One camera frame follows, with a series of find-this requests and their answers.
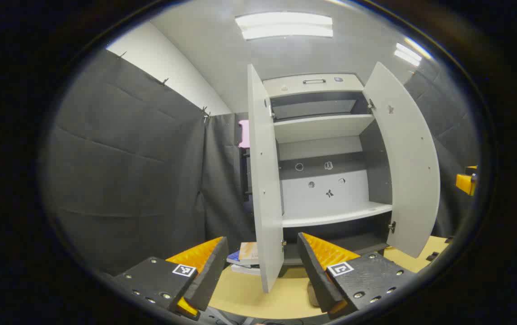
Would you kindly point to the grey shoe cabinet door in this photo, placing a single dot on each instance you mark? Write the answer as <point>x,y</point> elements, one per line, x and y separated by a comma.
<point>265,189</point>
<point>407,162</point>

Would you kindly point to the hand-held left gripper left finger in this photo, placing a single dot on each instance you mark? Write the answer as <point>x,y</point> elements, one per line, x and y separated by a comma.
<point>211,275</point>

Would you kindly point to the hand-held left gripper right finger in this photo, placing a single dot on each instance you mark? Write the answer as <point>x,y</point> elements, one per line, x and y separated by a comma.
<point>314,275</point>

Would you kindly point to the grey shoe cabinet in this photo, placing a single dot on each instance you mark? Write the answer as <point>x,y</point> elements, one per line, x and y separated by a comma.
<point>326,203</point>

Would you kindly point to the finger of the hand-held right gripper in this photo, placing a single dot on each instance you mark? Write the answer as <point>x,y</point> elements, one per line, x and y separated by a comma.
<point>465,183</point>

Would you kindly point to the grey cabinet drawer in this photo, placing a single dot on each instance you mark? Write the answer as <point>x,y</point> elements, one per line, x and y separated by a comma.
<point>285,88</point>

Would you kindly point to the blue book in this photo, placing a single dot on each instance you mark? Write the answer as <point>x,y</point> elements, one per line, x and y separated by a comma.
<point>233,258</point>

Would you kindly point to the ceiling light panel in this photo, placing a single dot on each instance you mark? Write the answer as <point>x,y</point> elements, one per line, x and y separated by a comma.
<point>407,54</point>
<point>284,25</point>

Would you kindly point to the white book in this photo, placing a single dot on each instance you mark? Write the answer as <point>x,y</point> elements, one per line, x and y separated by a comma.
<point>247,269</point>

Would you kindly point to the black backdrop cloth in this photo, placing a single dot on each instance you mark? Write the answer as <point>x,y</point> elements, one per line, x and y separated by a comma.
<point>127,158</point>

